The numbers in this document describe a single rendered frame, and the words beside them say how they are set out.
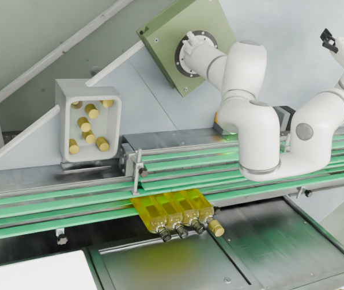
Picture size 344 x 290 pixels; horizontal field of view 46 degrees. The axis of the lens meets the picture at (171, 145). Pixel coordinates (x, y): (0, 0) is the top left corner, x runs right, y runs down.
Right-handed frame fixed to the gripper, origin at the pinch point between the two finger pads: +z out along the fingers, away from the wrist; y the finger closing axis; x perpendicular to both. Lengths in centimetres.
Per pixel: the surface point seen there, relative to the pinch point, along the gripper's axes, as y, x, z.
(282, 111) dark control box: -12.3, 41.8, 16.9
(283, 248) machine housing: -12, 70, -29
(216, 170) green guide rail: 15, 58, -5
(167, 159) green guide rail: 37, 52, -9
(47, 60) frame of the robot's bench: 79, 65, 55
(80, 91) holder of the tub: 69, 39, 2
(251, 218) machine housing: -6, 76, -12
